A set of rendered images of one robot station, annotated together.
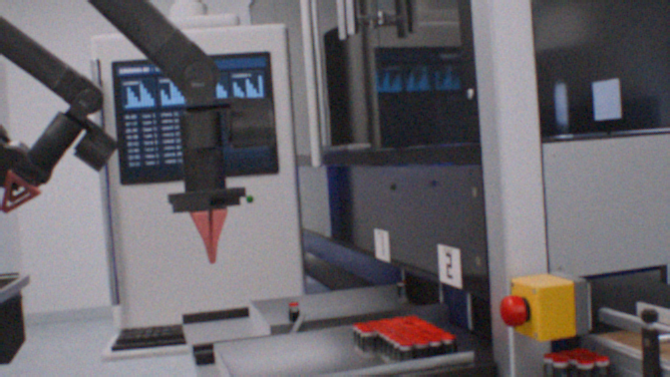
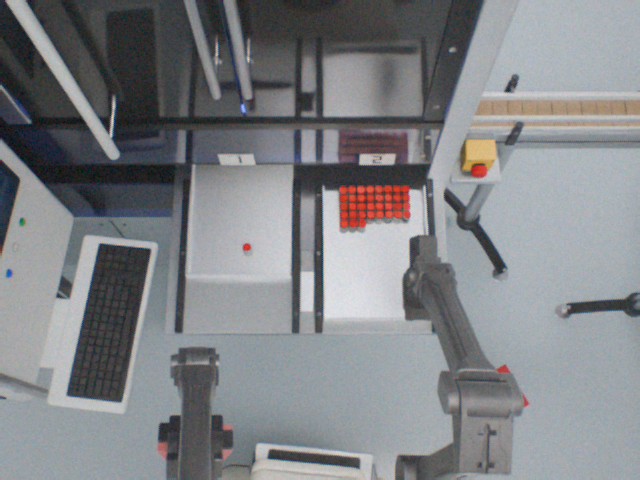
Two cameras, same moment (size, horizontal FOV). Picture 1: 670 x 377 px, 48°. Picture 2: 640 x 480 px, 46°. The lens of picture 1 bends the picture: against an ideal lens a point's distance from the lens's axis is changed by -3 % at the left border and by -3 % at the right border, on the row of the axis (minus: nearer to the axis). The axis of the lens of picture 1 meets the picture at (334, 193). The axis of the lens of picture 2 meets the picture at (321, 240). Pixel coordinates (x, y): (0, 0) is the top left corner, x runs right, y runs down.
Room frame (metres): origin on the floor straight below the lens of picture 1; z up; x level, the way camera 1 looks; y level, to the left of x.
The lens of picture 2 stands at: (1.12, 0.59, 2.71)
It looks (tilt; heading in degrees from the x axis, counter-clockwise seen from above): 72 degrees down; 286
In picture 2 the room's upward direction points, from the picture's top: 1 degrees counter-clockwise
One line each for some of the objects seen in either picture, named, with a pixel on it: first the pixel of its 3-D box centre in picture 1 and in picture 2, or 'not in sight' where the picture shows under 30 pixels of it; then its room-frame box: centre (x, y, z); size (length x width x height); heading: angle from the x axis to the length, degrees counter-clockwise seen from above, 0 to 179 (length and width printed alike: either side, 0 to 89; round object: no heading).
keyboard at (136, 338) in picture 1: (199, 331); (109, 319); (1.76, 0.34, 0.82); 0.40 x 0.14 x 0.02; 98
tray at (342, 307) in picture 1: (343, 310); (241, 211); (1.50, 0.00, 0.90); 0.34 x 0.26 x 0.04; 105
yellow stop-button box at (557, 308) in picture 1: (547, 305); (477, 152); (0.96, -0.26, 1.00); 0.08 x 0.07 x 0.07; 105
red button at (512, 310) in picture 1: (516, 310); (479, 169); (0.95, -0.22, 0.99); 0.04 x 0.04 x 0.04; 15
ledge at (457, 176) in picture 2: not in sight; (473, 157); (0.96, -0.31, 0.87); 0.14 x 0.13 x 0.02; 105
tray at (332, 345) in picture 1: (335, 358); (375, 251); (1.15, 0.02, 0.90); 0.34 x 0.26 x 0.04; 105
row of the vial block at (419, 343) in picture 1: (402, 344); (374, 209); (1.18, -0.09, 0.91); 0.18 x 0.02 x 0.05; 15
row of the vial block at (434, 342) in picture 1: (416, 342); (374, 201); (1.18, -0.11, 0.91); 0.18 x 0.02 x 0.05; 15
